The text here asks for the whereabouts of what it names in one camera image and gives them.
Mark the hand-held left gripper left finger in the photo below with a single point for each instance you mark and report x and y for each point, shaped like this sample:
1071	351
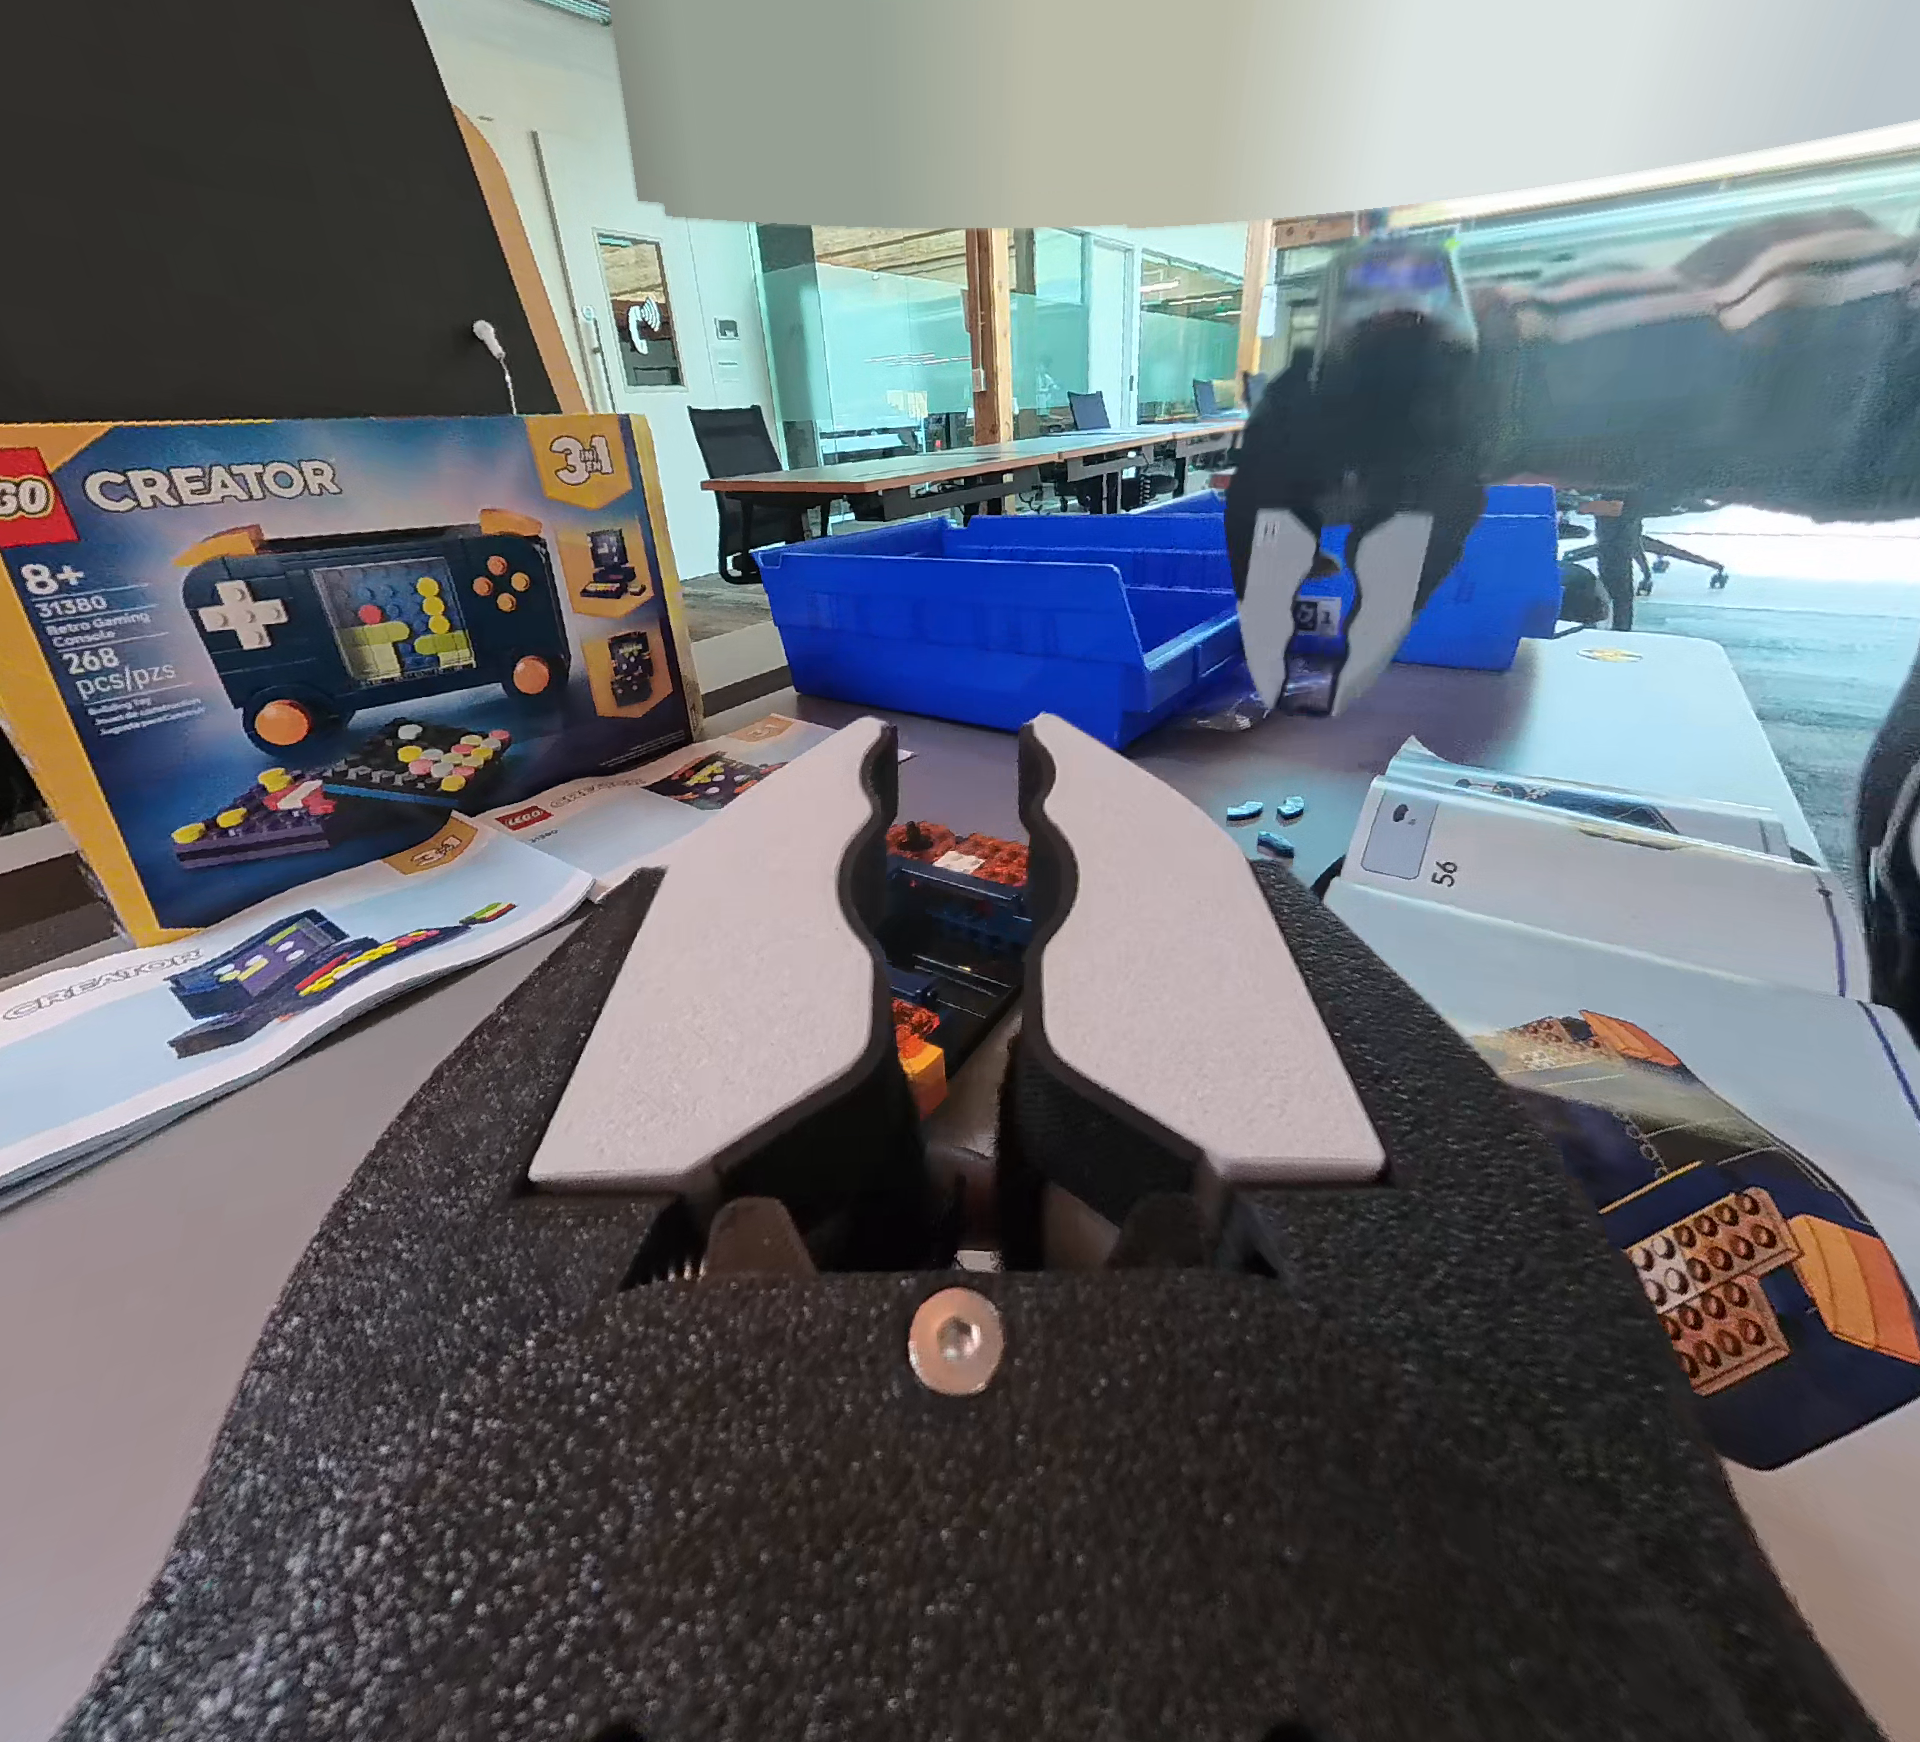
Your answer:
721	1008

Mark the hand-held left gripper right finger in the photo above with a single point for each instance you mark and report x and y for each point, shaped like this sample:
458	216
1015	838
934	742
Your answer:
1184	991

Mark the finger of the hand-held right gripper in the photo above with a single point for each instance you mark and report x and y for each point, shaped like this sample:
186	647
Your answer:
1275	602
1386	586

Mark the blue and orange brick model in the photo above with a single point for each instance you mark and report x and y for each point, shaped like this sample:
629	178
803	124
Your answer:
930	857

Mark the person's right forearm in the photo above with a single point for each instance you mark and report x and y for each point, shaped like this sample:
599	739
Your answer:
1725	392

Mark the blue plastic bin with tag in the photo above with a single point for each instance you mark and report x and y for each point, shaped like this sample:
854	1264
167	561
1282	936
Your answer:
1501	602

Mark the clear plastic bag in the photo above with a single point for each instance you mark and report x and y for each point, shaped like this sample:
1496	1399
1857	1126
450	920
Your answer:
1223	716

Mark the black office chair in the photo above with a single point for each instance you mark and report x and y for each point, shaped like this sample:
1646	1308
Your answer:
1597	594
735	444

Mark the thin booklet with arcade model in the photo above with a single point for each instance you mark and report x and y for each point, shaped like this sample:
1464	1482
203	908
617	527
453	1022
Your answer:
585	842

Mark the open thick instruction booklet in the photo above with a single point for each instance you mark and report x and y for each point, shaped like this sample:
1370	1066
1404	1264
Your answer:
1575	918

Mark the long wooden table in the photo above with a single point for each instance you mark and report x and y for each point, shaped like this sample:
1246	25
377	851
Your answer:
900	467

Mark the thin booklet with blue model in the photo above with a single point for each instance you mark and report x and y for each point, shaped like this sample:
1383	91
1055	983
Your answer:
151	1096

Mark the person's dark jacket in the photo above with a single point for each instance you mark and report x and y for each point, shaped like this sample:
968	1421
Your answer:
1892	872

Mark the yellow and blue toy box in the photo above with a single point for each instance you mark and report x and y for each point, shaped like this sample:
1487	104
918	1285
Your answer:
375	467

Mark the white door with window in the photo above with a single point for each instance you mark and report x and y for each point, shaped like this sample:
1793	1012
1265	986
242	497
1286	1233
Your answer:
571	317

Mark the wooden post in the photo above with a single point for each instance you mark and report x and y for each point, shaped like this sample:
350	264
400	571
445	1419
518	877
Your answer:
989	331

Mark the black wall panel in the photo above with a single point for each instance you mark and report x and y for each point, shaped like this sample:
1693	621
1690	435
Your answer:
195	122

